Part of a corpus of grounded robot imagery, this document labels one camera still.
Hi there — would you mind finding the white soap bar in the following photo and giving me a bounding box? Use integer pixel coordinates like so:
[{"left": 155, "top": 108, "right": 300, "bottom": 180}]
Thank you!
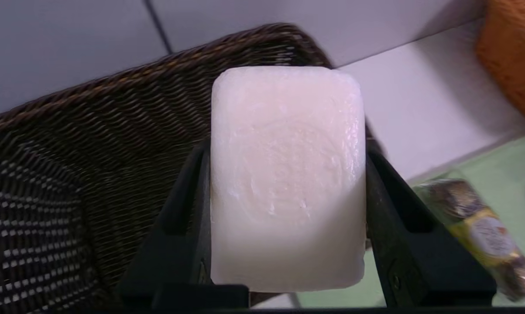
[{"left": 210, "top": 65, "right": 367, "bottom": 293}]

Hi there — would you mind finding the light green plastic tray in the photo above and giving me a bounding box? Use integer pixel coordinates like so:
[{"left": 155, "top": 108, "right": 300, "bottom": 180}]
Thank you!
[{"left": 297, "top": 131, "right": 525, "bottom": 308}]

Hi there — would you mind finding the orange wicker basket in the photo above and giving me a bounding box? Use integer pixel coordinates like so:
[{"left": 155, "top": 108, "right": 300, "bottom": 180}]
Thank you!
[{"left": 476, "top": 0, "right": 525, "bottom": 122}]

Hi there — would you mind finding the wrapped chocolate balls pack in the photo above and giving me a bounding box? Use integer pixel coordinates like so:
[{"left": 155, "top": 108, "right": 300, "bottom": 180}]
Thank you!
[{"left": 413, "top": 179, "right": 525, "bottom": 301}]

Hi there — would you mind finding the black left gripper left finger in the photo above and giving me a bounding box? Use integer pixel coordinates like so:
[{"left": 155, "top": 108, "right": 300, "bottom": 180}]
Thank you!
[{"left": 118, "top": 140, "right": 213, "bottom": 299}]

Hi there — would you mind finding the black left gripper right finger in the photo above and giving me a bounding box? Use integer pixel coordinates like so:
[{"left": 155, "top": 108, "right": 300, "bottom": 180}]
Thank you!
[{"left": 365, "top": 140, "right": 497, "bottom": 306}]

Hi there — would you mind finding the dark brown wicker basket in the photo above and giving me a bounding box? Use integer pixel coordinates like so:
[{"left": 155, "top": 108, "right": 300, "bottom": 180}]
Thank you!
[{"left": 0, "top": 23, "right": 378, "bottom": 314}]

